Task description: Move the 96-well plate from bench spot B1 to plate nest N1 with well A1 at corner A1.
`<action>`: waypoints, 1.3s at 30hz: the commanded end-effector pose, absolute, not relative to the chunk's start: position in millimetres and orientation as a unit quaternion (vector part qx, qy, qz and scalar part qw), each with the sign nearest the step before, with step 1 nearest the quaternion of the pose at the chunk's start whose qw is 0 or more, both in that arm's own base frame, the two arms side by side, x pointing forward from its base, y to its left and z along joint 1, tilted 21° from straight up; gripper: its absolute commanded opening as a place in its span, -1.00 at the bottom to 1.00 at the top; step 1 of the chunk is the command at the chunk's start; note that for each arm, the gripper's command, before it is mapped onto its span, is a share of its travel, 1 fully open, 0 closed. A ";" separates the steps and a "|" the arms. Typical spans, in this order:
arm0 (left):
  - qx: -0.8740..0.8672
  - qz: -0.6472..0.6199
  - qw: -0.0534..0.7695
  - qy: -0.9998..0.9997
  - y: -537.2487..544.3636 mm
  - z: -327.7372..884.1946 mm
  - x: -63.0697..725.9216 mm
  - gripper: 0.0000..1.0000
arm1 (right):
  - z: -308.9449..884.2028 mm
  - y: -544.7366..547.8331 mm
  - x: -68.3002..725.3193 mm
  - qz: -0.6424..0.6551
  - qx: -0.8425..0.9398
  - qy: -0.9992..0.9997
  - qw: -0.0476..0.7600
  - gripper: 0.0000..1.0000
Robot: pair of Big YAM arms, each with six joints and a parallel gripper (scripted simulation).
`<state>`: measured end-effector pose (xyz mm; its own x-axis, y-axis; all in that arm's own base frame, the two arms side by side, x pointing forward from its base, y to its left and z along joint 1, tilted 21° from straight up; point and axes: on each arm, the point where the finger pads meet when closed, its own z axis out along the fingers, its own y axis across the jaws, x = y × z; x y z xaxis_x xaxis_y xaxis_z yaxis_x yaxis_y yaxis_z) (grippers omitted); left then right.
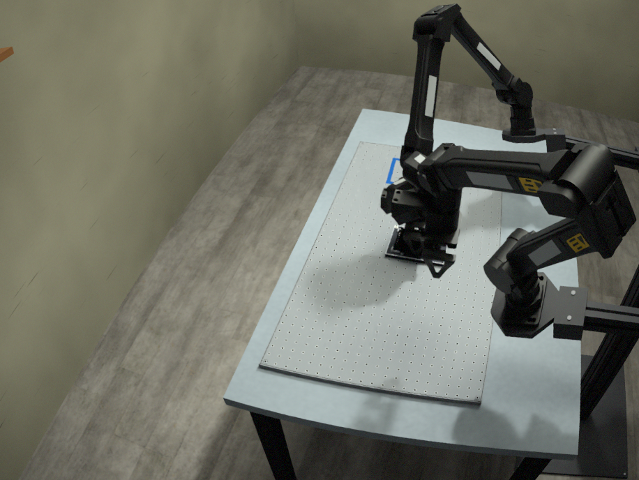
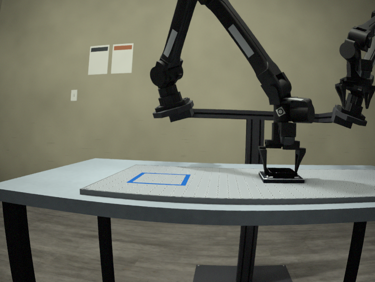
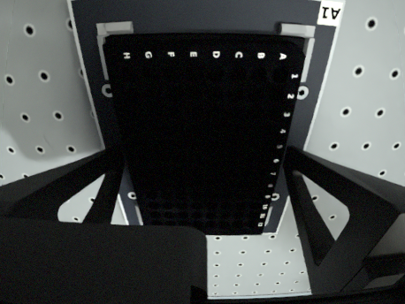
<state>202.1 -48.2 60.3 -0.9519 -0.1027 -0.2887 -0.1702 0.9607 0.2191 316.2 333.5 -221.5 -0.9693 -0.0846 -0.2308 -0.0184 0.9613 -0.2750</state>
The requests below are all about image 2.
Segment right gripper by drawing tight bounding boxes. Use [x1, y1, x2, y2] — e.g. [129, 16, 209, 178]
[258, 139, 306, 174]

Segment blue rectangular tape outline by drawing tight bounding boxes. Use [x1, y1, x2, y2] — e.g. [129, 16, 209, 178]
[127, 173, 190, 186]

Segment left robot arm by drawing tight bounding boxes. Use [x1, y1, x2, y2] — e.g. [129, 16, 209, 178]
[337, 10, 375, 121]

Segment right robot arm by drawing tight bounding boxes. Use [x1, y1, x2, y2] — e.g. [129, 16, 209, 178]
[150, 0, 315, 145]

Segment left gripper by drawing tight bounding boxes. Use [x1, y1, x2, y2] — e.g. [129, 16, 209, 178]
[335, 77, 375, 109]

